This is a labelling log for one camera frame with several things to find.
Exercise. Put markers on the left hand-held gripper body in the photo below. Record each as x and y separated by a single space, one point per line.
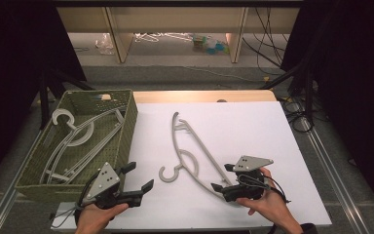
105 182

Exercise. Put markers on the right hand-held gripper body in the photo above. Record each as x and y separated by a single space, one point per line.
250 163

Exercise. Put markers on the grey plastic clothes hanger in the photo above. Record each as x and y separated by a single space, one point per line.
87 136
193 162

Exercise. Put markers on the green woven basket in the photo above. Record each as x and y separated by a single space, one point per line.
128 130

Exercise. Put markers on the person's left hand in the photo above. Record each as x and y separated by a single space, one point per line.
92 219

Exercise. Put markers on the person's right hand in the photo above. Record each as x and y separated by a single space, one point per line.
274 206

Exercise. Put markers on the white table mat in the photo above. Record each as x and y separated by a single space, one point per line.
240 130

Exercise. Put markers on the black metal stand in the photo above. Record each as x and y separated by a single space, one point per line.
44 104
309 94

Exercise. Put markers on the colourful plastic toys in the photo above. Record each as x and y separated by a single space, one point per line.
209 45

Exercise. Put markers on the clear plastic bag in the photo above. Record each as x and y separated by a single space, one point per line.
104 44

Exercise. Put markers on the light wooden shelf unit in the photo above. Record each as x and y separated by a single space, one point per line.
175 19

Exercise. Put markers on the aluminium rail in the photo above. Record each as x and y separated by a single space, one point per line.
3 203
334 169

